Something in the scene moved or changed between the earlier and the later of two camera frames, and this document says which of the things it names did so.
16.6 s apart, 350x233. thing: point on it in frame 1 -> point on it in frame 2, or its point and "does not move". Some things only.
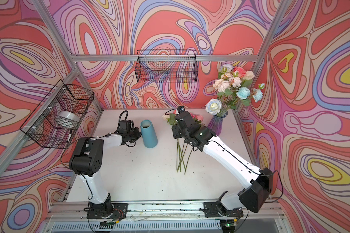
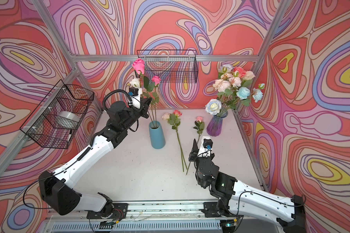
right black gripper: x=175 y=128 -> x=194 y=152
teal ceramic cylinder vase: x=149 y=138 -> x=157 y=139
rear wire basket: x=166 y=66 does not move
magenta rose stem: x=198 y=118 -> x=138 y=65
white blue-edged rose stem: x=213 y=106 does not move
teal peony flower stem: x=243 y=93 does not move
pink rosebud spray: x=238 y=71 does not move
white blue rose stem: x=224 y=68 does not move
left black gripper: x=138 y=133 -> x=145 y=103
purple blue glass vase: x=215 y=123 does not move
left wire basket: x=54 y=121 does not move
